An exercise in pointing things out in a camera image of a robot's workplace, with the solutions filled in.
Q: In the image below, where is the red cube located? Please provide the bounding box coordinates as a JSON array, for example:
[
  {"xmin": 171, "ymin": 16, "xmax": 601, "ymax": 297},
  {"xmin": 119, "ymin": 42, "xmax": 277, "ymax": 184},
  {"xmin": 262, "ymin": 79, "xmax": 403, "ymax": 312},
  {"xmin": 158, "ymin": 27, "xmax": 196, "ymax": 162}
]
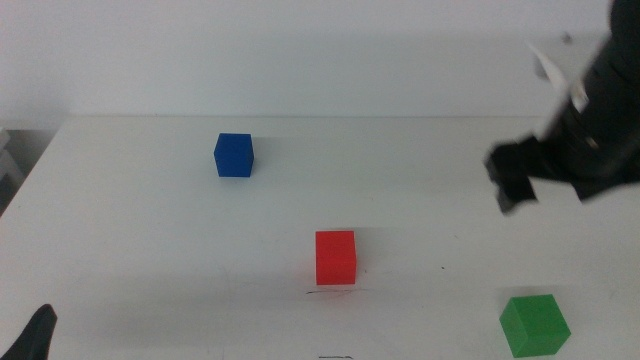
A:
[{"xmin": 314, "ymin": 229, "xmax": 358, "ymax": 286}]

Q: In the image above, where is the blue cube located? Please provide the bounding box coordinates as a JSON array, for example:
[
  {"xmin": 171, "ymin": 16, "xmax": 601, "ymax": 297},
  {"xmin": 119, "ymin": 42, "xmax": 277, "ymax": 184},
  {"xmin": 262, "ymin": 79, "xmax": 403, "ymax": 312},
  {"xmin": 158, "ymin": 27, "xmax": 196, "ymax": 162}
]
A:
[{"xmin": 213, "ymin": 132, "xmax": 255, "ymax": 179}]

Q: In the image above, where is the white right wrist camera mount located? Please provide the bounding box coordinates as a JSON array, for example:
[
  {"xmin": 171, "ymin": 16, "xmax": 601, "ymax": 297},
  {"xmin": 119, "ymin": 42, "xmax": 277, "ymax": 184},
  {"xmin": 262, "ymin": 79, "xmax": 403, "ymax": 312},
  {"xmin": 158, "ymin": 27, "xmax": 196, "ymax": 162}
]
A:
[{"xmin": 524, "ymin": 39, "xmax": 591, "ymax": 114}]

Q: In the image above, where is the green cube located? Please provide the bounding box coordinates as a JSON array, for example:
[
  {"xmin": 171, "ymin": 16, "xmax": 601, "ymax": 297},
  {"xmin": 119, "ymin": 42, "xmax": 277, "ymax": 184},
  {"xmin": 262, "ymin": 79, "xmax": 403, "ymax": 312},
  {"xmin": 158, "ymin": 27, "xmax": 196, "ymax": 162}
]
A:
[{"xmin": 499, "ymin": 293, "xmax": 572, "ymax": 359}]

